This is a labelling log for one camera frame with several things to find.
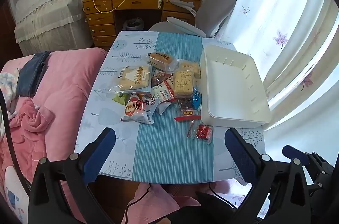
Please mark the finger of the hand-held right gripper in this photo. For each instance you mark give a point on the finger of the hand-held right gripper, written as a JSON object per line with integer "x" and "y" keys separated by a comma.
{"x": 295, "y": 153}

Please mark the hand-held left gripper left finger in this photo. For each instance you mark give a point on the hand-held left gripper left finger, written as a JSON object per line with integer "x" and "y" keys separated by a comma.
{"x": 96, "y": 157}

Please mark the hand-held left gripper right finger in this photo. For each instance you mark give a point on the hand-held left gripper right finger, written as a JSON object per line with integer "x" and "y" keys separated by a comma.
{"x": 242, "y": 157}

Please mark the round red candy packet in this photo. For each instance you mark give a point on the round red candy packet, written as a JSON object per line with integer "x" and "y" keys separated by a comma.
{"x": 204, "y": 132}

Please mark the red white snack packet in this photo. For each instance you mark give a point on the red white snack packet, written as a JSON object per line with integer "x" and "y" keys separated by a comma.
{"x": 137, "y": 110}

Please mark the green pastry packet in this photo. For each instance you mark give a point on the green pastry packet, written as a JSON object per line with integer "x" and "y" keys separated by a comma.
{"x": 119, "y": 99}

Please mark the red strip snack packet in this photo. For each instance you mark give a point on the red strip snack packet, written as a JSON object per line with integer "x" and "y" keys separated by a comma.
{"x": 188, "y": 117}

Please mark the white plastic bin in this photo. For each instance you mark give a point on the white plastic bin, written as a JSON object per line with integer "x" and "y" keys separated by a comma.
{"x": 233, "y": 81}

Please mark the dark clear snack packet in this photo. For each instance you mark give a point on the dark clear snack packet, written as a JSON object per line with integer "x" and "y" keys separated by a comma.
{"x": 185, "y": 103}

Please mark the large toast bread packet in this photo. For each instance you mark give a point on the large toast bread packet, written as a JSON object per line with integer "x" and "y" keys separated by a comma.
{"x": 132, "y": 78}

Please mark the white red barcode packet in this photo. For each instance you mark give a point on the white red barcode packet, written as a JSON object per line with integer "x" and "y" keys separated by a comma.
{"x": 163, "y": 93}

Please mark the clear rice crisp packet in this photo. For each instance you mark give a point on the clear rice crisp packet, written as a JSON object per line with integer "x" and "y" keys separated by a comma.
{"x": 192, "y": 67}
{"x": 182, "y": 83}

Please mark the brown snowflake snack packet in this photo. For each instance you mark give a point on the brown snowflake snack packet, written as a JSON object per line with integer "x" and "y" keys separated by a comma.
{"x": 160, "y": 78}

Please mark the orange cake packet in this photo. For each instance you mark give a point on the orange cake packet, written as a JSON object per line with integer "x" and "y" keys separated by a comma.
{"x": 161, "y": 59}

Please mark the blue candy packet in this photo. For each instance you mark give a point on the blue candy packet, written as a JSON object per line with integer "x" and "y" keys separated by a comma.
{"x": 197, "y": 100}

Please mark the blue white printed tablecloth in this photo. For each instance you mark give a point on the blue white printed tablecloth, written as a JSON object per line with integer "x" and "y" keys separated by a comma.
{"x": 169, "y": 155}

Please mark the pink fleece garment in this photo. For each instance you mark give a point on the pink fleece garment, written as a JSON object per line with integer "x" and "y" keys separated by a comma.
{"x": 34, "y": 115}

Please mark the pink blanket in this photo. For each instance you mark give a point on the pink blanket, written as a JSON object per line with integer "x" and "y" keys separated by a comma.
{"x": 66, "y": 75}

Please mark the dark blue cloth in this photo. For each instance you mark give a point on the dark blue cloth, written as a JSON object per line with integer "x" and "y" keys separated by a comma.
{"x": 31, "y": 73}

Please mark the white floral cloth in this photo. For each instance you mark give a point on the white floral cloth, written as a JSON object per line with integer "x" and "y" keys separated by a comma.
{"x": 8, "y": 83}

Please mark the trash bin with black bag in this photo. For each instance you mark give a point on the trash bin with black bag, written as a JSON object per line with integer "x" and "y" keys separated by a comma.
{"x": 133, "y": 24}

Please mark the grey office chair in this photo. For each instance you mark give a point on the grey office chair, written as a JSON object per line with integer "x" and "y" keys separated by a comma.
{"x": 219, "y": 6}

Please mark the white leaf-print curtain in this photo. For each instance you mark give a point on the white leaf-print curtain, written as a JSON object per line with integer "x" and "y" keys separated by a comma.
{"x": 278, "y": 1}

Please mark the wooden desk with drawers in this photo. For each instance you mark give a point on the wooden desk with drawers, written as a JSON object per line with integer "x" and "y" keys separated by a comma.
{"x": 132, "y": 2}

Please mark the white lace cover cloth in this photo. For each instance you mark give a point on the white lace cover cloth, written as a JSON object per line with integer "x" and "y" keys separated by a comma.
{"x": 47, "y": 1}

